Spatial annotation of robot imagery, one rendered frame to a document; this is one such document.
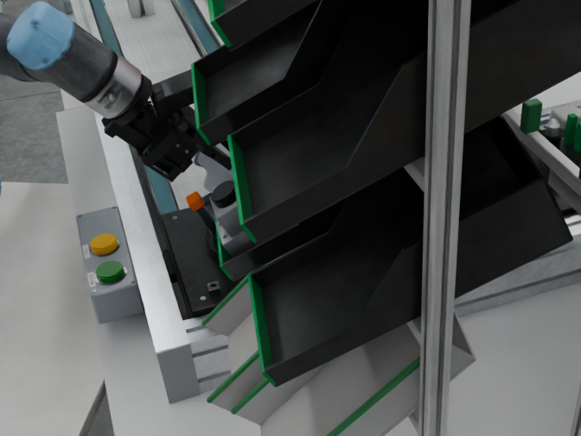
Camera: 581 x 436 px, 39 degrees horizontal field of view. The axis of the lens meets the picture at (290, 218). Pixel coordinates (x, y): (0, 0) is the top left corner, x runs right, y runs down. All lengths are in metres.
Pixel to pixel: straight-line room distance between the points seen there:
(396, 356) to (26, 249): 0.86
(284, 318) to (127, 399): 0.47
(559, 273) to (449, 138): 0.76
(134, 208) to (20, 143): 2.28
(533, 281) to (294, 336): 0.61
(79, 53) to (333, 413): 0.50
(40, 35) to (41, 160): 2.49
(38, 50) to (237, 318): 0.40
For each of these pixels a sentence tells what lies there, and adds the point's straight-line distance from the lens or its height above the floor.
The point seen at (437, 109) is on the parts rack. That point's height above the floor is 1.46.
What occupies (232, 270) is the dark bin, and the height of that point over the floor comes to 1.20.
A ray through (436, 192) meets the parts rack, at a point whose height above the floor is 1.40.
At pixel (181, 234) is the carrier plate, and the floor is 0.97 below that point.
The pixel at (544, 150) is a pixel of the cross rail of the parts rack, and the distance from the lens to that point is 0.80.
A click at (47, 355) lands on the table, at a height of 0.86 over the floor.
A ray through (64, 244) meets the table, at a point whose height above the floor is 0.86.
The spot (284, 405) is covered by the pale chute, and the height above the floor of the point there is 1.02.
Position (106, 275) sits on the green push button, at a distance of 1.23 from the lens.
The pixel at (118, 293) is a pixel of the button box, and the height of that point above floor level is 0.95.
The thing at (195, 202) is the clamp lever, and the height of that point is 1.07.
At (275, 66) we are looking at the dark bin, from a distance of 0.79.
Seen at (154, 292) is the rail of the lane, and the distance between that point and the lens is 1.19.
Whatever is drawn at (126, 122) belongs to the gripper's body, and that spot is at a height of 1.23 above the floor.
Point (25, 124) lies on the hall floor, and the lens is 3.77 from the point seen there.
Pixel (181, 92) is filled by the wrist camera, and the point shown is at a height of 1.25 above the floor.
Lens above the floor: 1.74
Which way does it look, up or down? 37 degrees down
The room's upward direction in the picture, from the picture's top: 6 degrees counter-clockwise
